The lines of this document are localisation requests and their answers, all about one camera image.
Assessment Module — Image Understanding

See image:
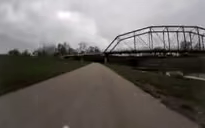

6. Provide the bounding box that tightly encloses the grey paved path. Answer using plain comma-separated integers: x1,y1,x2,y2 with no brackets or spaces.
0,62,200,128

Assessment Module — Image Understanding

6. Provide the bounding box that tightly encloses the steel truss bridge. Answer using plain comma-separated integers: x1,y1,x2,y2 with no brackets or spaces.
62,25,205,65

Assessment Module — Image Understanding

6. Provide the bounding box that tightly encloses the grass verge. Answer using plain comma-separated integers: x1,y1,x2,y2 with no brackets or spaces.
103,62,205,128

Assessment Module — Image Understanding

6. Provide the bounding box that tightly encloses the grass field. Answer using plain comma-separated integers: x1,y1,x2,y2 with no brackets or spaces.
0,54,92,100

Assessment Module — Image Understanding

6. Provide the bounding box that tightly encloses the water channel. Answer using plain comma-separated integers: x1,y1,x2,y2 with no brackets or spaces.
165,70,205,84

